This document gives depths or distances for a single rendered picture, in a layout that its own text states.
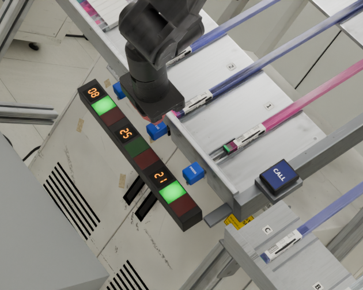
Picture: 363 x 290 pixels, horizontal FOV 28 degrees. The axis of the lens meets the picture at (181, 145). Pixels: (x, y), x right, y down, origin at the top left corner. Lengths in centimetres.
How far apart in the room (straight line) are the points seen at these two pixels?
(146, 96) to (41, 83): 162
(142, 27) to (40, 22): 180
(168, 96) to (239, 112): 17
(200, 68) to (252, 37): 221
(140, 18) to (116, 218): 85
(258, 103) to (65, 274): 48
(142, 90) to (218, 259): 32
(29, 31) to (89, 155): 105
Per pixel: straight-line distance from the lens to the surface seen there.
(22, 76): 270
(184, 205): 119
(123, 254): 177
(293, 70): 340
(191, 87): 130
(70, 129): 189
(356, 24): 141
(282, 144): 123
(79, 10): 142
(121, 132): 127
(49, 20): 281
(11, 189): 109
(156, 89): 112
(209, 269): 124
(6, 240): 100
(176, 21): 99
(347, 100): 326
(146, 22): 101
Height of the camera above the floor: 122
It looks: 25 degrees down
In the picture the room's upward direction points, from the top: 36 degrees clockwise
